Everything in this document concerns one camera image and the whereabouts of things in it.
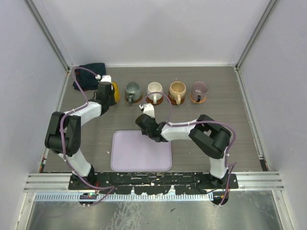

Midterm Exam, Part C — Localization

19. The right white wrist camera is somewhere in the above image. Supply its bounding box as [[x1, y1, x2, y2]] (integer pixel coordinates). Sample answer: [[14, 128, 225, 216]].
[[139, 103, 155, 118]]

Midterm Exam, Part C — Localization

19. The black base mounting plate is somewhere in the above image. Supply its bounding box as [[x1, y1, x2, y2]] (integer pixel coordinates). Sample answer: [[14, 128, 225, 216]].
[[68, 171, 239, 195]]

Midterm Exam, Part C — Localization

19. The brown wooden coaster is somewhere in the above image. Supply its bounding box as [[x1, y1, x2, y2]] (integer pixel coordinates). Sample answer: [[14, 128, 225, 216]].
[[146, 94, 164, 106], [125, 95, 143, 104], [168, 94, 185, 105]]

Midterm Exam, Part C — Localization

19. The slotted cable duct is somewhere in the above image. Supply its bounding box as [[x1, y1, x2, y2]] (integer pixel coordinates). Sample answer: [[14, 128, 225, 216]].
[[34, 192, 213, 202]]

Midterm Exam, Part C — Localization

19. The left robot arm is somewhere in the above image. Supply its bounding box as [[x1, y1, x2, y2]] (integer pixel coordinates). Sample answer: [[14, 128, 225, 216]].
[[45, 81, 116, 190]]

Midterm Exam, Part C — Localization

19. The grey-green ceramic mug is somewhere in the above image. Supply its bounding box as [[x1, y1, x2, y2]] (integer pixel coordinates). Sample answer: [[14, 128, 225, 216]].
[[125, 82, 142, 101]]

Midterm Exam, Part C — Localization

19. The woven rattan coaster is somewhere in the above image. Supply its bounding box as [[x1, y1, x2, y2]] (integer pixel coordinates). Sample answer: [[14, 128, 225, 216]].
[[189, 93, 207, 104]]

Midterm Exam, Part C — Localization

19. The white ceramic mug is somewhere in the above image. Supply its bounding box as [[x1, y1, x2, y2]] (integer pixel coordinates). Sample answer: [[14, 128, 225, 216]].
[[147, 82, 163, 97]]

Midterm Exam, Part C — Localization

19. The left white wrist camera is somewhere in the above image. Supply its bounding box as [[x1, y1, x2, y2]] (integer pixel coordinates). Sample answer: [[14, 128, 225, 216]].
[[95, 74, 112, 83]]

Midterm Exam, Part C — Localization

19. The purple transparent mug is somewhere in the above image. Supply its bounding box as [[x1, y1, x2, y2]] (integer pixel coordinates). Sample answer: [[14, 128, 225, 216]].
[[190, 81, 209, 102]]

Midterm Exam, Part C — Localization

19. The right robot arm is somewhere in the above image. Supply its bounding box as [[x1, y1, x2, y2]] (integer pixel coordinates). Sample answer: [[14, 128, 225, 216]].
[[135, 114, 231, 189]]

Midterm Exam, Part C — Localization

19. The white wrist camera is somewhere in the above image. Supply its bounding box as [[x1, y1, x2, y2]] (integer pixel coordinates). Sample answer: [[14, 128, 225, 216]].
[[139, 103, 155, 118], [95, 74, 112, 83]]

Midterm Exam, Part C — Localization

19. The yellow transparent mug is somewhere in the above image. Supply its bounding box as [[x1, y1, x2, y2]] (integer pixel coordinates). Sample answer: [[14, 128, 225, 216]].
[[112, 82, 120, 103]]

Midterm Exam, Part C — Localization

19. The dark blue folded cloth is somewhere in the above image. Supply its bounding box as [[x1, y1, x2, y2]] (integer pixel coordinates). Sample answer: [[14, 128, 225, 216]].
[[75, 63, 106, 91]]

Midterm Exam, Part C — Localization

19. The aluminium front rail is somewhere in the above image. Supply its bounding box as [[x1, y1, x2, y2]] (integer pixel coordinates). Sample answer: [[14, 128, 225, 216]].
[[24, 172, 284, 192]]

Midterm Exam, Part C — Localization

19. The lavender plastic tray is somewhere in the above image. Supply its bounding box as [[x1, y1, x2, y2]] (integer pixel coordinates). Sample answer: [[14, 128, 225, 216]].
[[110, 130, 172, 172]]

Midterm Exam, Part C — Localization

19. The beige ceramic mug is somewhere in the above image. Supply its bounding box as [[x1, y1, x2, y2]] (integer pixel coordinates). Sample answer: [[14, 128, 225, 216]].
[[168, 81, 187, 104]]

